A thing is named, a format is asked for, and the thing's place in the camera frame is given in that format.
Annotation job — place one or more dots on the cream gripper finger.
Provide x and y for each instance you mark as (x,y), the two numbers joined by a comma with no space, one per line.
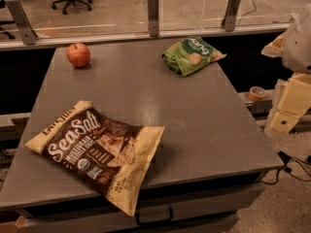
(283,122)
(274,48)

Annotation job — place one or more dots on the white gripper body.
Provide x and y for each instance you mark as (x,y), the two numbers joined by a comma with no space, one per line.
(299,48)

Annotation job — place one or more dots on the green rice chip bag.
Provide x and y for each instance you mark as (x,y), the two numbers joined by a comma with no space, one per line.
(190,55)

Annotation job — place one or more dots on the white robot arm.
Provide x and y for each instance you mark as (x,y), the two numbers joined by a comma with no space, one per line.
(294,47)

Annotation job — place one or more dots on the brown sea salt chip bag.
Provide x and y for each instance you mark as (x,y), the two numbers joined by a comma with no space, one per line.
(111,156)

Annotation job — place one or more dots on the orange tape roll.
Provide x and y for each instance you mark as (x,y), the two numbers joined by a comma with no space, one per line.
(257,93)

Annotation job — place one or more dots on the red apple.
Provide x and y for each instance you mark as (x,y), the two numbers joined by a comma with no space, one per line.
(78,55)

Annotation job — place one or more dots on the glass barrier panel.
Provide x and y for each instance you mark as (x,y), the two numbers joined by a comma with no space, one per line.
(109,17)

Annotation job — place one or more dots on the right metal glass bracket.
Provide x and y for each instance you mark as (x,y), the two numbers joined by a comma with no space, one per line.
(228,23)

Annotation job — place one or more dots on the metal glass bracket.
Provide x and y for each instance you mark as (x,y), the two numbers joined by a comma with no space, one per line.
(153,18)
(26,32)
(228,23)

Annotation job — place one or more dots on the middle metal glass bracket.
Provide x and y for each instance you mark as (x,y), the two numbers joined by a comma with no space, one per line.
(153,18)

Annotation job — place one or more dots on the black drawer handle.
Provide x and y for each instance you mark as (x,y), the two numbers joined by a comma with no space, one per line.
(153,215)

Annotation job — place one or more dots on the left metal glass bracket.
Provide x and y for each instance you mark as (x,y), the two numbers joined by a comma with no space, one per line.
(26,32)

